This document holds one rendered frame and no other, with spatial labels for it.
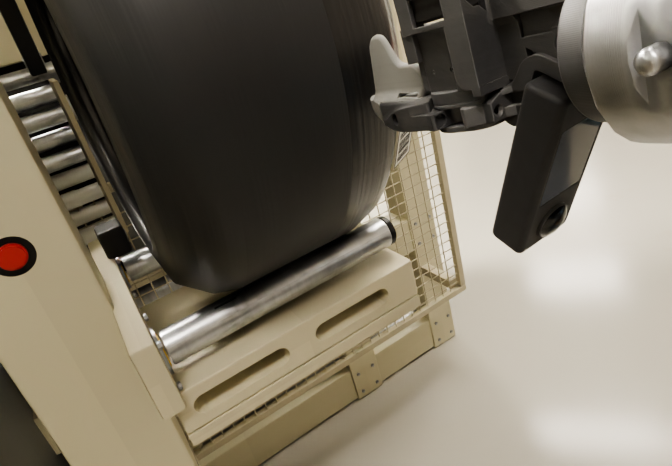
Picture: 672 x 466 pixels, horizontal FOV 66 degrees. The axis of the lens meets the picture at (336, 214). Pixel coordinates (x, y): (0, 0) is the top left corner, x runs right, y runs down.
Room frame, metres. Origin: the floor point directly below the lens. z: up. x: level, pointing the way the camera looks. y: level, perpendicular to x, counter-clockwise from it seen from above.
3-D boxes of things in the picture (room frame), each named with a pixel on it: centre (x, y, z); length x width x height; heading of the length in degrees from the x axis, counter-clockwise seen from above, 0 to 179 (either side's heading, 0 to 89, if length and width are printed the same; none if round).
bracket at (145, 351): (0.64, 0.32, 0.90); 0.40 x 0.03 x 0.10; 25
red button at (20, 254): (0.53, 0.35, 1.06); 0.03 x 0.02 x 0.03; 115
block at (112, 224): (0.74, 0.34, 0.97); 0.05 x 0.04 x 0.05; 25
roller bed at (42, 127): (0.96, 0.52, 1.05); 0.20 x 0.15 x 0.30; 115
